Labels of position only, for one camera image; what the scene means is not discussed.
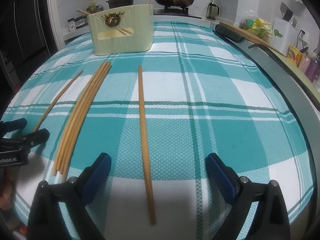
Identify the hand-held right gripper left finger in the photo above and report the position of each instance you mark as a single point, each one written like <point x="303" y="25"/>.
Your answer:
<point x="98" y="177"/>

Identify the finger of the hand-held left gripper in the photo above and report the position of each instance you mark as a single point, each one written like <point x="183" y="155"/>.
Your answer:
<point x="35" y="137"/>
<point x="12" y="126"/>

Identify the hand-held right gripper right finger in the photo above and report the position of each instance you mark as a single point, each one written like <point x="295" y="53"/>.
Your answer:
<point x="220" y="177"/>

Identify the bundle of wooden chopsticks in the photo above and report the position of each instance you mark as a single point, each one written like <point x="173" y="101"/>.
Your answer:
<point x="82" y="110"/>

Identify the cream utensil box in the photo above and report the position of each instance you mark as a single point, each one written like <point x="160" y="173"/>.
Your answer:
<point x="125" y="42"/>

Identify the person's left hand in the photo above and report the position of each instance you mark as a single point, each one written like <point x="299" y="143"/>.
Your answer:
<point x="6" y="183"/>

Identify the teal plaid tablecloth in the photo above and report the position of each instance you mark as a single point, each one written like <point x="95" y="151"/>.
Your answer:
<point x="200" y="105"/>

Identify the dark refrigerator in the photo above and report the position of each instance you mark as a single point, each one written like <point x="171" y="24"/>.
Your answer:
<point x="25" y="17"/>

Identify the white-label spice jar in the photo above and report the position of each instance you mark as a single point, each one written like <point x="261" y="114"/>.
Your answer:
<point x="71" y="25"/>

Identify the green cutting board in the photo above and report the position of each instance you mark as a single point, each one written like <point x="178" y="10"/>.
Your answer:
<point x="300" y="77"/>

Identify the yellow-capped oil bottle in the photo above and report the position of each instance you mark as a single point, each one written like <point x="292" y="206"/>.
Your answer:
<point x="91" y="7"/>

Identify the purple bottle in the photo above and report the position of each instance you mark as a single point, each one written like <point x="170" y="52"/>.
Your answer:
<point x="313" y="70"/>

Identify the pink cup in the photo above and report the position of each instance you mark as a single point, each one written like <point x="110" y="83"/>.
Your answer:
<point x="305" y="62"/>

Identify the yellow printed cup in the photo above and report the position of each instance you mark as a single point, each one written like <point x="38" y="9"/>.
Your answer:
<point x="294" y="55"/>

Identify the wooden cutting board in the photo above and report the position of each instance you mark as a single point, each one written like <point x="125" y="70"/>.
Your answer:
<point x="250" y="36"/>

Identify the dark sauce bottle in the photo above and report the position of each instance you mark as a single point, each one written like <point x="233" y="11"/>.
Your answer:
<point x="99" y="7"/>

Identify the white utensil holder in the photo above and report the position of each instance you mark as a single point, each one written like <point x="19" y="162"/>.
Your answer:
<point x="283" y="36"/>

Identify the plastic bag with yellow contents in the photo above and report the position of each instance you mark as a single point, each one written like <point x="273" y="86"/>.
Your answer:
<point x="257" y="23"/>

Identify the clay pot with orange lid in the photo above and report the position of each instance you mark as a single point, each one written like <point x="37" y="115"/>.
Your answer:
<point x="121" y="1"/>

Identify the dark glass kettle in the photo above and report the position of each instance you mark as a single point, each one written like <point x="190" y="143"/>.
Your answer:
<point x="212" y="11"/>

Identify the black gas hob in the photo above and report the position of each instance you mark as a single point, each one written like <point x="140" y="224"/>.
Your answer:
<point x="175" y="12"/>

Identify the black kitchen utensil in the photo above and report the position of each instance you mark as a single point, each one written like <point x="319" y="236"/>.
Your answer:
<point x="288" y="15"/>

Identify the grey spatula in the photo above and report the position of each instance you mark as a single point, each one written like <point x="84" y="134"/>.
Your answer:
<point x="283" y="8"/>

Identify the wall socket with plug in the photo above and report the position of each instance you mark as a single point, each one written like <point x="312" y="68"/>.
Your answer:
<point x="302" y="35"/>

